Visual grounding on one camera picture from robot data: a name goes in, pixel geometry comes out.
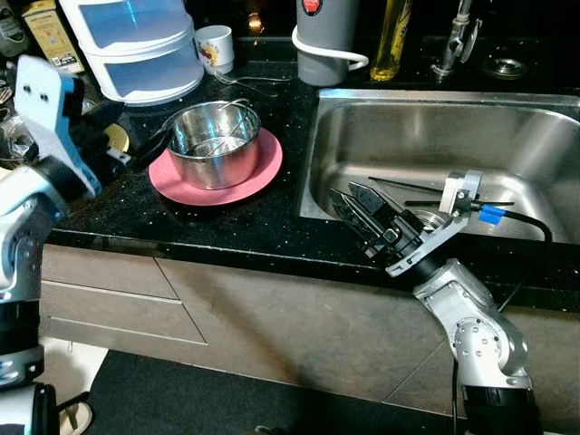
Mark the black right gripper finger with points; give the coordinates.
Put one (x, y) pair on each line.
(353, 217)
(373, 204)

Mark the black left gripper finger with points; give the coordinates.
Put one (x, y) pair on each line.
(104, 107)
(149, 145)

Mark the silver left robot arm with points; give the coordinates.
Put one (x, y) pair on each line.
(23, 227)

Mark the grey kitchen cabinet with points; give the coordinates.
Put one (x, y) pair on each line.
(317, 326)

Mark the yellow round item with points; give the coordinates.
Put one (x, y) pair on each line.
(118, 138)

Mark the steel sink drain strainer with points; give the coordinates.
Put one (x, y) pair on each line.
(433, 219)

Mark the black chopstick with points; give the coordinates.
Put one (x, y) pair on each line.
(426, 202)

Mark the white stacked food container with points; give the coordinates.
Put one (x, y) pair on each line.
(136, 54)

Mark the stainless steel pot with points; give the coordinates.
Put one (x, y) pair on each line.
(213, 168)

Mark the clear glass jar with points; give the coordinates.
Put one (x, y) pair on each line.
(14, 140)

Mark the yellow printed carton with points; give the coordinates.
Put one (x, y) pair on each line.
(50, 36)

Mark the blue tape tag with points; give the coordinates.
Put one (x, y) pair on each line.
(490, 215)

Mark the pink round plate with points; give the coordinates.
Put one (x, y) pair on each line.
(267, 168)

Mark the thin steel utensil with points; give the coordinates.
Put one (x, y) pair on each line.
(245, 86)
(272, 79)

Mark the white printed mug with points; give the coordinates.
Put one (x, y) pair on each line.
(213, 50)

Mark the narrow grey drawer front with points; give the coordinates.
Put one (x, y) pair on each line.
(100, 270)

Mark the stainless steel sink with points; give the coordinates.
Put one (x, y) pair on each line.
(507, 145)

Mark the round steel counter cap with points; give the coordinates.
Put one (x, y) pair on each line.
(505, 68)

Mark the yellow oil bottle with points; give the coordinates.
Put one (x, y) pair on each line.
(390, 45)

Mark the wide grey drawer front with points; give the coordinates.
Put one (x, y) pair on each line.
(118, 317)

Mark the chrome faucet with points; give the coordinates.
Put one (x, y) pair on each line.
(456, 41)

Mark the dark floor mat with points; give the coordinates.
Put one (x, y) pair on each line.
(254, 403)

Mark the white slipper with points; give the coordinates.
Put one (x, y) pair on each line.
(74, 419)

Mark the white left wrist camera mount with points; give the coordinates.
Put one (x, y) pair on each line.
(50, 118)

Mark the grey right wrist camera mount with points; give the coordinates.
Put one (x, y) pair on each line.
(462, 186)

